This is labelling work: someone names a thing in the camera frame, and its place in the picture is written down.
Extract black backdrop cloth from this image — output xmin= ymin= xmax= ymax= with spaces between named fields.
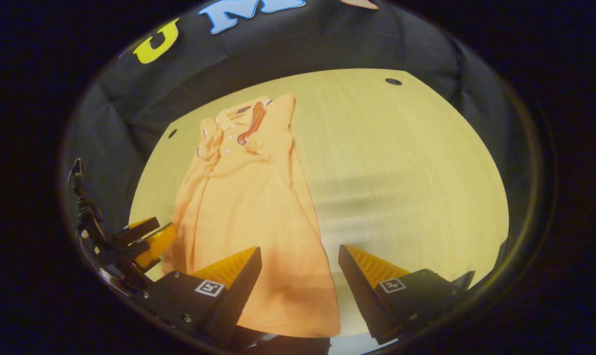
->
xmin=61 ymin=0 xmax=538 ymax=257

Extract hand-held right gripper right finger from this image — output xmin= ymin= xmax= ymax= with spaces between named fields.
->
xmin=338 ymin=244 xmax=476 ymax=346

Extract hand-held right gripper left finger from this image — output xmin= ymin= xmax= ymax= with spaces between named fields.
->
xmin=130 ymin=246 xmax=263 ymax=346

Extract orange T-shirt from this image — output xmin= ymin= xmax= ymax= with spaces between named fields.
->
xmin=161 ymin=93 xmax=341 ymax=339

